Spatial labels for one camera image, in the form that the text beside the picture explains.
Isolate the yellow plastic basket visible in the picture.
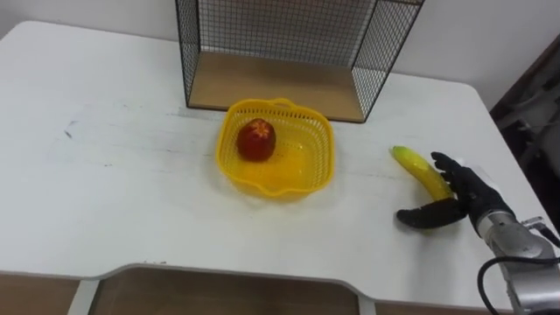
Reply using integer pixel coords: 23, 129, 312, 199
215, 97, 336, 199

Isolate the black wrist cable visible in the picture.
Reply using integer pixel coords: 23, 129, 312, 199
476, 216, 560, 315

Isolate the black wire mesh shelf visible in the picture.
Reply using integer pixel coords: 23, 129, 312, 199
174, 0, 425, 124

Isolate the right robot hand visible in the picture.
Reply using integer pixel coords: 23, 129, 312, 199
395, 151, 516, 230

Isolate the white desk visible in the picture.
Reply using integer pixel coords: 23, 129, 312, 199
0, 20, 560, 315

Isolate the yellow banana soft toy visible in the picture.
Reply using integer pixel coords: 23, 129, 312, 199
390, 145, 456, 202

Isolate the red apple soft toy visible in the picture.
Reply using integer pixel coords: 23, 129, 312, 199
236, 117, 277, 163

